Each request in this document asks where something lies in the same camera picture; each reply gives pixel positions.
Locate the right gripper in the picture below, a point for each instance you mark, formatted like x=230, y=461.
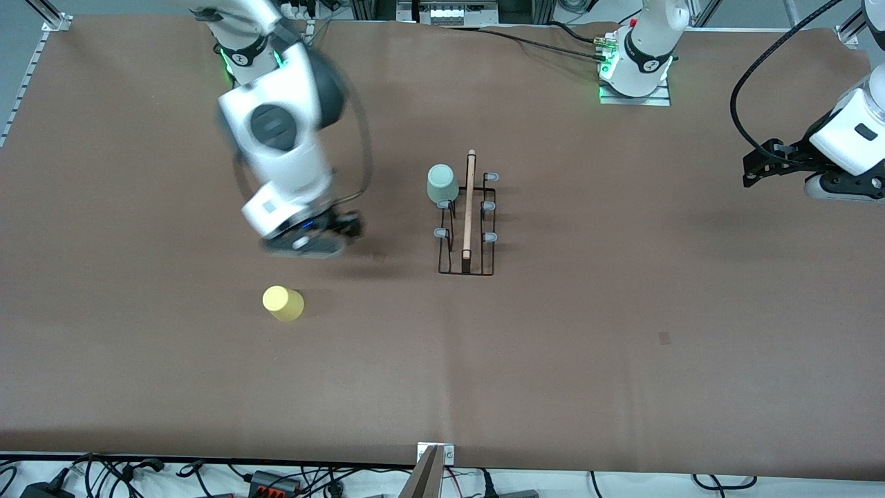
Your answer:
x=343, y=225

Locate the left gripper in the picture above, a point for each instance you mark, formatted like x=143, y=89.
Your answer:
x=795, y=154

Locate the yellow plastic cup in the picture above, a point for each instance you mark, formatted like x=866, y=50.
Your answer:
x=285, y=304

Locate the mint green plastic cup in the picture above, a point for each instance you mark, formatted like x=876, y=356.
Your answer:
x=442, y=183

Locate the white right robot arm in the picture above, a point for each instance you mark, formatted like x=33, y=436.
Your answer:
x=297, y=83

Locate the white power strip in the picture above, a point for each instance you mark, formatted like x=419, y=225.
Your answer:
x=301, y=8

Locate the brown paper table cover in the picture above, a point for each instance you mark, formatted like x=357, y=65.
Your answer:
x=622, y=311

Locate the grey control unit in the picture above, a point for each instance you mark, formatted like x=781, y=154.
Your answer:
x=446, y=14

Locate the black box orange connectors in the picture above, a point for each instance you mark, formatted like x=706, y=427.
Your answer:
x=266, y=479

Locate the grey brown upright beam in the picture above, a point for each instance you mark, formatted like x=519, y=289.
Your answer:
x=425, y=481

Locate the black power adapter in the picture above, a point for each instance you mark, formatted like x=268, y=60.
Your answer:
x=45, y=491

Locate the aluminium frame profile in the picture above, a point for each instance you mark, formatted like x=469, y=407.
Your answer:
x=857, y=24
x=48, y=14

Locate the aluminium table edge rail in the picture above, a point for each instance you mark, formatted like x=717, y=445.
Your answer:
x=26, y=79

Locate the small metal bracket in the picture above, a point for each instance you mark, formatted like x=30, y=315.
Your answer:
x=449, y=454

